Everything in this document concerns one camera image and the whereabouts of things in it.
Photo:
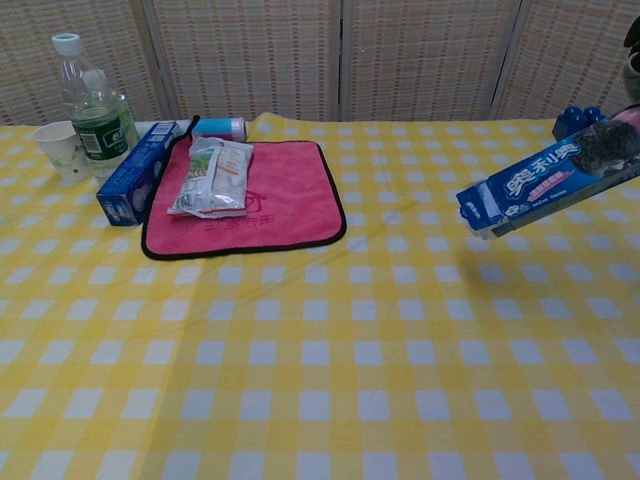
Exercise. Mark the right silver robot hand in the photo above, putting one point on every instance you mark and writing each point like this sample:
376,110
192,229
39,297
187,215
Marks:
634,65

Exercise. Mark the blue cookie box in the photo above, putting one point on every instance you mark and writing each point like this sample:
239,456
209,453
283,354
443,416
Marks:
540,185

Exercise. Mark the blue slim box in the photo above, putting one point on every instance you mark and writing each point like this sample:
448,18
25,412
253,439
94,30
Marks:
132,180

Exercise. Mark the blue toy building brick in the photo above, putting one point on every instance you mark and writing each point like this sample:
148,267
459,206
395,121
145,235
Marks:
575,122

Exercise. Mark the pink cloth with black trim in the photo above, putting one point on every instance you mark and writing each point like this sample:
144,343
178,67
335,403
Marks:
290,200

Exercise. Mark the woven folding screen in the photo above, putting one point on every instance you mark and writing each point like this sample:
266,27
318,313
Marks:
250,55

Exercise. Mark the white and blue tube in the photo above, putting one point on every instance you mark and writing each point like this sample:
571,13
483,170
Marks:
222,129

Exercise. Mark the silver white snack bag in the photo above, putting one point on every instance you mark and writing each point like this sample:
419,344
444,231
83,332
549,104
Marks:
215,180

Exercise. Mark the yellow white checked tablecloth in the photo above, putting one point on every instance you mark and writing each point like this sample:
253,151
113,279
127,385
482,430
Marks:
300,350

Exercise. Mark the clear plastic water bottle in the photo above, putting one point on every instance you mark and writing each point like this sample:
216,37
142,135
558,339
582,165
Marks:
95,115

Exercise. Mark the white paper cup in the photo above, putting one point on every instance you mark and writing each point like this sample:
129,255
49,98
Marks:
60,150

